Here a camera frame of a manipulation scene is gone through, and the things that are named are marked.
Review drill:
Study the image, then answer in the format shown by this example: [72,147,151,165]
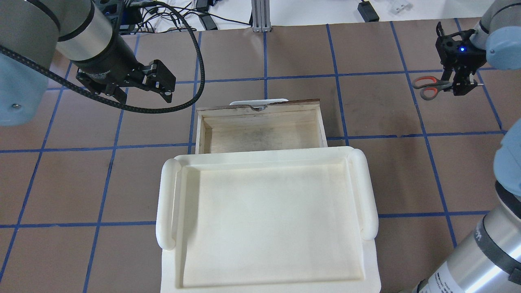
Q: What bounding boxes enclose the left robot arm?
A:
[0,0,176,126]

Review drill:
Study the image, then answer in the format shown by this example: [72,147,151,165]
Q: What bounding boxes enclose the black braided cable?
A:
[0,0,205,114]

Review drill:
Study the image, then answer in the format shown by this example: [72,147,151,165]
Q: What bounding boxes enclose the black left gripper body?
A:
[73,35,140,87]

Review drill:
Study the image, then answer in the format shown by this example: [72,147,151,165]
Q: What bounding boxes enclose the white foam tray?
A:
[156,146,381,293]

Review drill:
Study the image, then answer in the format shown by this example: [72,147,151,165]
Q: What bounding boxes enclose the aluminium frame post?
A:
[251,0,272,32]

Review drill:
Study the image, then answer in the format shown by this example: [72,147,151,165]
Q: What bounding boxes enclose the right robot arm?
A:
[409,0,521,293]

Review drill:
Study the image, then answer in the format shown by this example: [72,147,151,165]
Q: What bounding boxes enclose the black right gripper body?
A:
[435,22,487,74]

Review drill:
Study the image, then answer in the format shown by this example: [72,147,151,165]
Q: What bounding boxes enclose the orange grey scissors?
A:
[412,76,484,101]

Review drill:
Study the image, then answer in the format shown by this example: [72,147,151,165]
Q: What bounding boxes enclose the wooden drawer with white handle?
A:
[195,99,328,154]

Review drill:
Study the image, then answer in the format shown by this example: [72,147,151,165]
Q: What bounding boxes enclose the small black power brick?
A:
[357,0,380,22]

